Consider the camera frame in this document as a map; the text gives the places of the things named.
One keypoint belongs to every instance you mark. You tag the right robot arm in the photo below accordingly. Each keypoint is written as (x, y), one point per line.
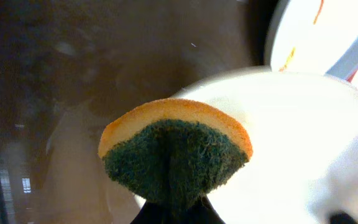
(337, 191)

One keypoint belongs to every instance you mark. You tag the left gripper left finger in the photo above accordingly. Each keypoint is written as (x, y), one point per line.
(152, 213)

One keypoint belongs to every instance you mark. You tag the white plate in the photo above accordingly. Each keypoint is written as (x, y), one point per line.
(298, 124)
(314, 36)

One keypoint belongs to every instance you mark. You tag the brown serving tray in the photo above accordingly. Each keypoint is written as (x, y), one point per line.
(70, 67)

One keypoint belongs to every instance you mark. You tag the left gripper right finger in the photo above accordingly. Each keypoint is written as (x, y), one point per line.
(202, 212)

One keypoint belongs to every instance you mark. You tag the green yellow sponge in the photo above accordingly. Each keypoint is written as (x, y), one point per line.
(174, 151)

